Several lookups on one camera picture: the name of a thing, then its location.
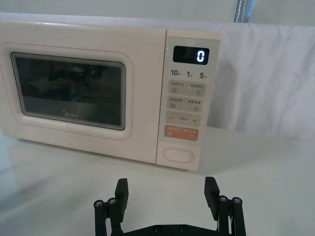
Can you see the grey striped post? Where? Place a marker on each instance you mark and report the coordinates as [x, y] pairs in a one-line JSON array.
[[242, 11]]

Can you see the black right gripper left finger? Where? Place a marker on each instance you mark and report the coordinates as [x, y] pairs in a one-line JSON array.
[[121, 199]]

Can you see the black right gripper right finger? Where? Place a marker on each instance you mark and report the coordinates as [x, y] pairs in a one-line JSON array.
[[213, 196]]

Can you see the cream microwave oven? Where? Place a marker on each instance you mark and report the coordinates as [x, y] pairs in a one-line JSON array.
[[103, 93]]

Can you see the white table cloth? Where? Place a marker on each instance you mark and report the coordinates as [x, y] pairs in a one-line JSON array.
[[49, 196]]

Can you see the white curtain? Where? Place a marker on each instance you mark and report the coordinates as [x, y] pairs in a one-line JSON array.
[[265, 76]]

